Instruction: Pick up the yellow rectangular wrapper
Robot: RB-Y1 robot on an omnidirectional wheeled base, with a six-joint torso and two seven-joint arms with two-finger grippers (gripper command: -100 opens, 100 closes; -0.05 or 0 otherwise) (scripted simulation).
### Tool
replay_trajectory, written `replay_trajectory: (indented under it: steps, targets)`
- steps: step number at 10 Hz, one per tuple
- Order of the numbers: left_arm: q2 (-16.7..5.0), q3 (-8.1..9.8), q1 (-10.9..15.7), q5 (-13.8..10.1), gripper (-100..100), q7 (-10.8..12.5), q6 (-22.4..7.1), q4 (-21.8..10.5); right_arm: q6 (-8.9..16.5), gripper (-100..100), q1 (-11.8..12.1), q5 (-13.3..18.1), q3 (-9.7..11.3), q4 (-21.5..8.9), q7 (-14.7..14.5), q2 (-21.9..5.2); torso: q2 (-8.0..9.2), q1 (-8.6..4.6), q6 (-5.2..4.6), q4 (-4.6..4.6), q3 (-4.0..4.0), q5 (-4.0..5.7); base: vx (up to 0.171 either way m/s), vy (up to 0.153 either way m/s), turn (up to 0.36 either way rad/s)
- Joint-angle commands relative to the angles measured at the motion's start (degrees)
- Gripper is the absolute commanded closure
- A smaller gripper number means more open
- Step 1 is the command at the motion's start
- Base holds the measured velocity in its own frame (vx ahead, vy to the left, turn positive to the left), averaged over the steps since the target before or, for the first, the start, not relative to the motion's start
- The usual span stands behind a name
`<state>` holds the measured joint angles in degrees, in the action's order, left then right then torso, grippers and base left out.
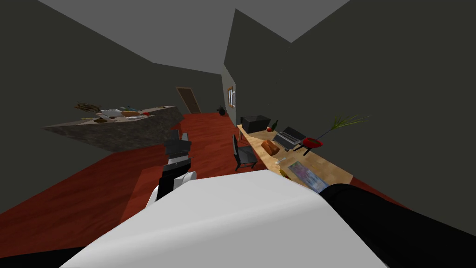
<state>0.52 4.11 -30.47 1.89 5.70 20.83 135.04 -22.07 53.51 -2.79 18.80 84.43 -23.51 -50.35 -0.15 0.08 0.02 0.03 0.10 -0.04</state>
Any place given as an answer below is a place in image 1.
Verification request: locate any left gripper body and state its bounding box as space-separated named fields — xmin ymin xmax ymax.
xmin=164 ymin=139 xmax=193 ymax=160

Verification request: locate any brown door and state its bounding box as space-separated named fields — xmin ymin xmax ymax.
xmin=175 ymin=87 xmax=203 ymax=115

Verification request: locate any grey stone kitchen counter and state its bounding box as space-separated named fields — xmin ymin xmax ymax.
xmin=40 ymin=102 xmax=185 ymax=153

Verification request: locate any black chair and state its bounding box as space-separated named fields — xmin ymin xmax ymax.
xmin=232 ymin=134 xmax=258 ymax=172

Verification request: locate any black box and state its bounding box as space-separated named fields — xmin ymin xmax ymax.
xmin=240 ymin=114 xmax=272 ymax=134

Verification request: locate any brown bread loaf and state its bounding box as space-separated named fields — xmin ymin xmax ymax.
xmin=260 ymin=139 xmax=281 ymax=157

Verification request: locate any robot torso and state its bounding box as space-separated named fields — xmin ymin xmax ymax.
xmin=59 ymin=169 xmax=390 ymax=268

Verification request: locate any black and grey laptop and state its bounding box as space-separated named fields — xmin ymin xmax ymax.
xmin=272 ymin=126 xmax=308 ymax=152

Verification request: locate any red potted plant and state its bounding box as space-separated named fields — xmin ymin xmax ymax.
xmin=293 ymin=114 xmax=371 ymax=157

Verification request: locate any colourful flat book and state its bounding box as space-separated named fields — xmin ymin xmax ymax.
xmin=287 ymin=161 xmax=330 ymax=194

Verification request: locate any light wooden table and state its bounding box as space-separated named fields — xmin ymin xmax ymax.
xmin=237 ymin=124 xmax=354 ymax=194

